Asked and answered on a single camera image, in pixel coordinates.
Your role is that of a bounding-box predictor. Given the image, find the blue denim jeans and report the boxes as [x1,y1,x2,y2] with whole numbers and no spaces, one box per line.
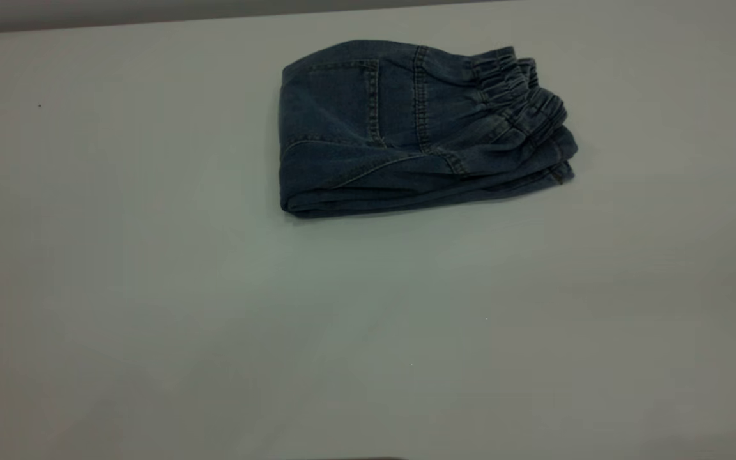
[277,40,579,220]

